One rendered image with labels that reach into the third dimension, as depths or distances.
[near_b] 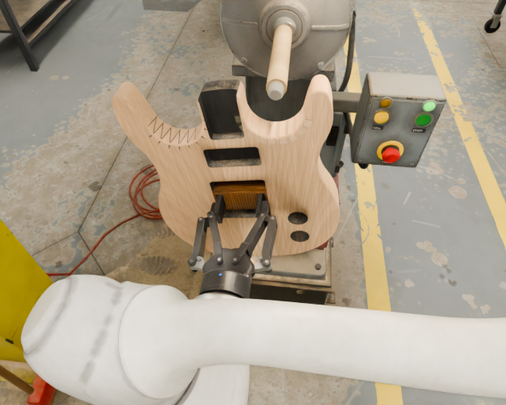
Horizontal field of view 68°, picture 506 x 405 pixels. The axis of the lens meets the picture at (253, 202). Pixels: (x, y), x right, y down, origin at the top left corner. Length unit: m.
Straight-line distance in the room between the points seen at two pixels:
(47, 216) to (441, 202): 2.15
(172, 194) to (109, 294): 0.37
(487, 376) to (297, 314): 0.15
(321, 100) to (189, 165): 0.25
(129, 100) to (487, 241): 1.95
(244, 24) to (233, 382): 0.61
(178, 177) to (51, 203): 1.71
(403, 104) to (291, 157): 0.35
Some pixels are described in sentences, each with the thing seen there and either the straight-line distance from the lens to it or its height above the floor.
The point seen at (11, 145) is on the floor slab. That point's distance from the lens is 2.86.
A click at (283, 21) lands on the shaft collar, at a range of 0.75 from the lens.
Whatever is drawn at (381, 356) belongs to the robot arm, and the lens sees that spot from 0.33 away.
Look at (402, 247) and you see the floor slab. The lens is 2.03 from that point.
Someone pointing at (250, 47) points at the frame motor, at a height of 1.20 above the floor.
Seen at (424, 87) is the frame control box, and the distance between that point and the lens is 0.92.
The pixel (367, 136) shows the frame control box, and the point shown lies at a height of 1.01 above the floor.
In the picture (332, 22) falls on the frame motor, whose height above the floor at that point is 1.26.
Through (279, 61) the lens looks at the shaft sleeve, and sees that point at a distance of 0.63.
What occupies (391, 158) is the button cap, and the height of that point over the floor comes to 0.97.
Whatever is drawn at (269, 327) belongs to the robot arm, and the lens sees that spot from 0.31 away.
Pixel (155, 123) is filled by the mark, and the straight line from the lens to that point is 0.64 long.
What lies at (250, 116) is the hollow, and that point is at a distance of 0.59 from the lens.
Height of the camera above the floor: 1.57
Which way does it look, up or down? 49 degrees down
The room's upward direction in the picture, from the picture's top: straight up
